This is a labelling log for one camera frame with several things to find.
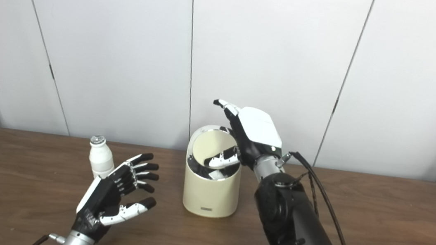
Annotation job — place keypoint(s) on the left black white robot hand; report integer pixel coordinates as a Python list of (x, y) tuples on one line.
[(104, 200)]

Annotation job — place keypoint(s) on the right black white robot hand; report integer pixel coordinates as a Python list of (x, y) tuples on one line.
[(258, 131)]

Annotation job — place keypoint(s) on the small white plastic bottle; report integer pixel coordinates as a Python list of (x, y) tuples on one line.
[(100, 160)]

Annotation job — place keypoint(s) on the cream round bin lid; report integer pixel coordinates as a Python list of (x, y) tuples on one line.
[(209, 144)]

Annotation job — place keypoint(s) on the cream-colored round bin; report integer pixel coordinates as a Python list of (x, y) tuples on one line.
[(209, 194)]

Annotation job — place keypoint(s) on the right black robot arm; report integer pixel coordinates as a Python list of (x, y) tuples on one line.
[(293, 223)]

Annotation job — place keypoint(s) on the black wall panel hinge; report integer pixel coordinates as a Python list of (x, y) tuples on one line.
[(52, 72)]

